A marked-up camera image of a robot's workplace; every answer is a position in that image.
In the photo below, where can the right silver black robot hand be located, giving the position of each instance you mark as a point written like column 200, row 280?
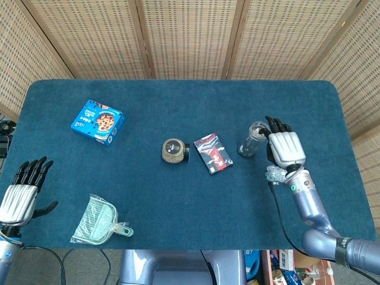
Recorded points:
column 286, row 148

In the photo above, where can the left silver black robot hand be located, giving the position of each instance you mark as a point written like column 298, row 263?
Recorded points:
column 17, row 202

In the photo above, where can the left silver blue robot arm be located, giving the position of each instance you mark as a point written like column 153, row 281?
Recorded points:
column 7, row 258

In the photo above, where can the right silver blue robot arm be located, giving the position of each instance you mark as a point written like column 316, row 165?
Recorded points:
column 314, row 213

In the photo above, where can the clear glass jar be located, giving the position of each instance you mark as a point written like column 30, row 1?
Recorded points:
column 248, row 148

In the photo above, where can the crumpled clear plastic item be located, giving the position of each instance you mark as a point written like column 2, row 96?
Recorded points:
column 274, row 173

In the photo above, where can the black red card box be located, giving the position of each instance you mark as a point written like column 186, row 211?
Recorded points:
column 213, row 154

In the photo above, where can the green dustpan in plastic wrap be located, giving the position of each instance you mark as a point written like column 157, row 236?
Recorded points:
column 95, row 222

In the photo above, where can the woven rattan screen panel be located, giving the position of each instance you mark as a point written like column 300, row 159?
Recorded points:
column 282, row 35
column 362, row 89
column 190, row 35
column 17, row 59
column 89, row 35

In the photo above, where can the blue cookie box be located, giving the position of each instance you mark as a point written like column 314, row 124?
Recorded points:
column 98, row 124

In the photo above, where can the tea jar with black lid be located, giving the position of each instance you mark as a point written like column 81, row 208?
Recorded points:
column 173, row 150

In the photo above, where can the pink crate with packages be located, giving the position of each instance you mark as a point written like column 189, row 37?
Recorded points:
column 291, row 267

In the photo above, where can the blue plastic container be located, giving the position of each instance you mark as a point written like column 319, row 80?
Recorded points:
column 252, row 264

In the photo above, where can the blue carpet table cover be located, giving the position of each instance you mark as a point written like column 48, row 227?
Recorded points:
column 178, row 202

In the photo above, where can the silver blue robot torso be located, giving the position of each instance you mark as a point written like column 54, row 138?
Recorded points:
column 178, row 267

